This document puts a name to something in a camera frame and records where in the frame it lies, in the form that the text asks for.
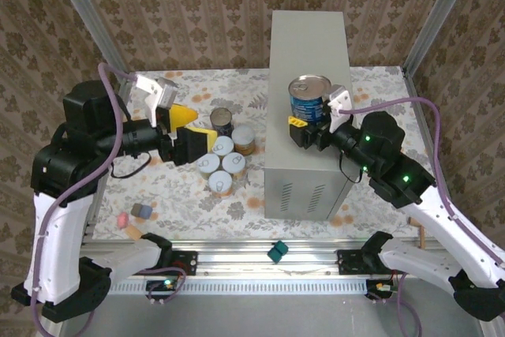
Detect grey metal lower sheet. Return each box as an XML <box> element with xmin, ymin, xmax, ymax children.
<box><xmin>58</xmin><ymin>293</ymin><xmax>488</xmax><ymax>337</ymax></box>

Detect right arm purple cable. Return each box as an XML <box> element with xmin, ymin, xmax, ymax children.
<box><xmin>339</xmin><ymin>95</ymin><xmax>505</xmax><ymax>337</ymax></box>

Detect slotted grey cable duct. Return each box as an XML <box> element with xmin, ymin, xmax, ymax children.
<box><xmin>108</xmin><ymin>278</ymin><xmax>370</xmax><ymax>297</ymax></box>

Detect left gripper thin black cable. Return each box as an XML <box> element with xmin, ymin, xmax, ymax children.
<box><xmin>109</xmin><ymin>150</ymin><xmax>153</xmax><ymax>179</ymax></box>

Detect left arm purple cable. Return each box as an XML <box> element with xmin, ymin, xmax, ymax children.
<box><xmin>29</xmin><ymin>62</ymin><xmax>187</xmax><ymax>337</ymax></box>

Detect aluminium frame post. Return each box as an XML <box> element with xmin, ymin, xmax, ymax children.
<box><xmin>402</xmin><ymin>0</ymin><xmax>481</xmax><ymax>73</ymax></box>
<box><xmin>45</xmin><ymin>0</ymin><xmax>130</xmax><ymax>80</ymax></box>

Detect large blue can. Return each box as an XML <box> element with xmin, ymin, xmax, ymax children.
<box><xmin>287</xmin><ymin>73</ymin><xmax>333</xmax><ymax>124</ymax></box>

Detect small green block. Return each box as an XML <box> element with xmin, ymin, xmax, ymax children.
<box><xmin>267</xmin><ymin>239</ymin><xmax>290</xmax><ymax>264</ymax></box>

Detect small wooden mallet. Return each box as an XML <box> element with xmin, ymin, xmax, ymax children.
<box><xmin>408</xmin><ymin>216</ymin><xmax>426</xmax><ymax>249</ymax></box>

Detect plastic-lidded yellow label can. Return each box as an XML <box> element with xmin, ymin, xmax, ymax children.
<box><xmin>230</xmin><ymin>125</ymin><xmax>256</xmax><ymax>155</ymax></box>

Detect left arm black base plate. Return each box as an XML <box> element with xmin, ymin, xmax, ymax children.
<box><xmin>157</xmin><ymin>249</ymin><xmax>198</xmax><ymax>277</ymax></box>

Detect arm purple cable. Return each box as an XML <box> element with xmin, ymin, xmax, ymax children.
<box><xmin>339</xmin><ymin>95</ymin><xmax>505</xmax><ymax>337</ymax></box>
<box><xmin>29</xmin><ymin>62</ymin><xmax>187</xmax><ymax>337</ymax></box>

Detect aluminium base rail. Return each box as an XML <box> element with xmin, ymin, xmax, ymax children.
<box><xmin>78</xmin><ymin>238</ymin><xmax>486</xmax><ymax>279</ymax></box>

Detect slim dark blue can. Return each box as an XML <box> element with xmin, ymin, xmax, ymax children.
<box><xmin>209</xmin><ymin>107</ymin><xmax>234</xmax><ymax>137</ymax></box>

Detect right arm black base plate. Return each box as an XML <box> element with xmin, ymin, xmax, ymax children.
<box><xmin>337</xmin><ymin>249</ymin><xmax>370</xmax><ymax>276</ymax></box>

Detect yellow label white-lid can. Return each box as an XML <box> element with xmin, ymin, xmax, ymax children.
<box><xmin>221</xmin><ymin>152</ymin><xmax>248</xmax><ymax>180</ymax></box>
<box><xmin>211</xmin><ymin>135</ymin><xmax>237</xmax><ymax>156</ymax></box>

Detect orange fruit label can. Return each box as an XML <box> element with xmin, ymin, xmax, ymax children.
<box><xmin>208</xmin><ymin>170</ymin><xmax>234</xmax><ymax>198</ymax></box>

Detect floral tablecloth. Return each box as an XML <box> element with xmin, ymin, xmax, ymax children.
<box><xmin>93</xmin><ymin>66</ymin><xmax>429</xmax><ymax>242</ymax></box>

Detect green label white-lid can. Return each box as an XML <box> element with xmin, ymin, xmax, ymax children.
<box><xmin>196</xmin><ymin>153</ymin><xmax>221</xmax><ymax>178</ymax></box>

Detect grey blue eraser block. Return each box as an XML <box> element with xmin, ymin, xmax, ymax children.
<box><xmin>130</xmin><ymin>202</ymin><xmax>154</xmax><ymax>220</ymax></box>

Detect grey metal box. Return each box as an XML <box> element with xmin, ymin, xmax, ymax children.
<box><xmin>263</xmin><ymin>9</ymin><xmax>363</xmax><ymax>220</ymax></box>

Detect gripper thin black cable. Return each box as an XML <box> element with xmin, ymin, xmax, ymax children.
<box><xmin>109</xmin><ymin>150</ymin><xmax>153</xmax><ymax>179</ymax></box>
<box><xmin>338</xmin><ymin>151</ymin><xmax>370</xmax><ymax>185</ymax></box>

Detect right gripper thin black cable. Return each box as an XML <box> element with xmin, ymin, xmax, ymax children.
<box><xmin>338</xmin><ymin>151</ymin><xmax>370</xmax><ymax>185</ymax></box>

